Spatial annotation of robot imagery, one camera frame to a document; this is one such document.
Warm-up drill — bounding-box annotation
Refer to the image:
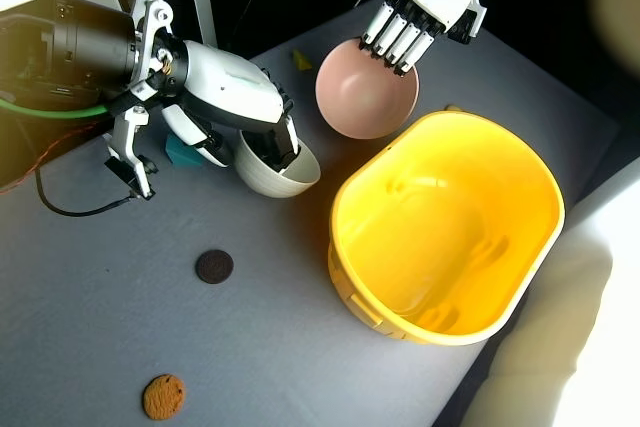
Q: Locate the small white bowl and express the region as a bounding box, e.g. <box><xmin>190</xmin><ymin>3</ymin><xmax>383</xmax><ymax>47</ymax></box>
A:
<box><xmin>233</xmin><ymin>129</ymin><xmax>322</xmax><ymax>199</ymax></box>

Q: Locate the large pink bowl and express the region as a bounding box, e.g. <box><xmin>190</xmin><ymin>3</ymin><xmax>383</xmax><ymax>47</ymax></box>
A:
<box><xmin>314</xmin><ymin>35</ymin><xmax>420</xmax><ymax>141</ymax></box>

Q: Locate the yellow plastic tub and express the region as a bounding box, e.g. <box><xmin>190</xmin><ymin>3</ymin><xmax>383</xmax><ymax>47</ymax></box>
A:
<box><xmin>327</xmin><ymin>110</ymin><xmax>566</xmax><ymax>347</ymax></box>

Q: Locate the blue triangle block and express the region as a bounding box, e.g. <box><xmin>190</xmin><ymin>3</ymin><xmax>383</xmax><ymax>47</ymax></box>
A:
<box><xmin>164</xmin><ymin>134</ymin><xmax>207</xmax><ymax>169</ymax></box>

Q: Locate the dark chocolate sandwich cookie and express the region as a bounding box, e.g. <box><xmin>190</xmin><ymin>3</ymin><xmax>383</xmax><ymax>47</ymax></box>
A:
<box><xmin>195</xmin><ymin>248</ymin><xmax>235</xmax><ymax>285</ymax></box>

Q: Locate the grey table cloth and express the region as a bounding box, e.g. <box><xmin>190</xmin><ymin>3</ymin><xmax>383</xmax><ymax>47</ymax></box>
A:
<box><xmin>0</xmin><ymin>9</ymin><xmax>624</xmax><ymax>427</ymax></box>

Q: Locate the tan round cookie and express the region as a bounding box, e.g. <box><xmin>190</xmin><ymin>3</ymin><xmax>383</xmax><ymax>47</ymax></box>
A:
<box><xmin>142</xmin><ymin>373</ymin><xmax>187</xmax><ymax>421</ymax></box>

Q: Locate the thick green cable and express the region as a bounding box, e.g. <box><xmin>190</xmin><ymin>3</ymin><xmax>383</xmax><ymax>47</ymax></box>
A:
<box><xmin>0</xmin><ymin>96</ymin><xmax>115</xmax><ymax>121</ymax></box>

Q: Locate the thin red wire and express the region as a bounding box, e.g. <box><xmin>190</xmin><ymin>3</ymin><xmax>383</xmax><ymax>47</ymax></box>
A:
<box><xmin>0</xmin><ymin>121</ymin><xmax>102</xmax><ymax>194</ymax></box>

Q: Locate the black camera cable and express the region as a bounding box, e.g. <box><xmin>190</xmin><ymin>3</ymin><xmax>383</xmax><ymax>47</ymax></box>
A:
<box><xmin>34</xmin><ymin>166</ymin><xmax>139</xmax><ymax>219</ymax></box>

